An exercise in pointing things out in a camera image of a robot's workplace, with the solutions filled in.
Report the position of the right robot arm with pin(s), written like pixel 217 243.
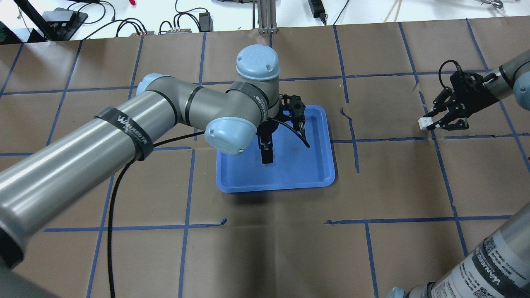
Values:
pixel 499 266

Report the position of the aluminium frame post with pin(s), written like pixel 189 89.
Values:
pixel 267 16

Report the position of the blue plastic tray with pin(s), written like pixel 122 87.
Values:
pixel 294 165

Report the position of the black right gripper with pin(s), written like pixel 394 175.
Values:
pixel 475 97

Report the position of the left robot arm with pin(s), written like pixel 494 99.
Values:
pixel 35 191

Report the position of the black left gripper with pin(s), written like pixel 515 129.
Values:
pixel 264 131

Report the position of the black power adapter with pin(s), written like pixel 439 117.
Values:
pixel 317 9

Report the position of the white toy block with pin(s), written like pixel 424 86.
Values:
pixel 425 122

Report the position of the black usb hub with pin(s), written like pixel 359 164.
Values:
pixel 179 31
pixel 144 33

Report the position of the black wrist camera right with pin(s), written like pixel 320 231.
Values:
pixel 466 83

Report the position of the brown paper table cover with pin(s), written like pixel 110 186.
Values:
pixel 374 203

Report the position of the black monitor stand base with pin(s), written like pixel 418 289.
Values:
pixel 64 23

